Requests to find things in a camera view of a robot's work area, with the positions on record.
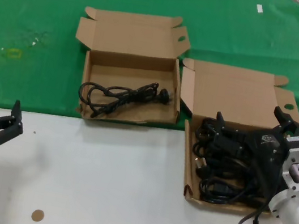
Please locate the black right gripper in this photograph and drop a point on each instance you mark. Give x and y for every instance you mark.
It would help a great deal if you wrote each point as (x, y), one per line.
(265, 154)

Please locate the brown cardboard box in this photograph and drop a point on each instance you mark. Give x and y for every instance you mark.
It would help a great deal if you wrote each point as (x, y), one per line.
(134, 63)
(227, 93)

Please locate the brown round sticker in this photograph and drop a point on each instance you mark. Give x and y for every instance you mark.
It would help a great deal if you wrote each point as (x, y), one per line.
(37, 215)

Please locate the clear tape scrap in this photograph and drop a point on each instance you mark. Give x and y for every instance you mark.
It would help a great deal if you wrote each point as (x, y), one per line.
(36, 40)

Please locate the white tape strip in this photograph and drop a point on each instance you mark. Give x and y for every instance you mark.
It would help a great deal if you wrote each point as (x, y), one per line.
(259, 8)

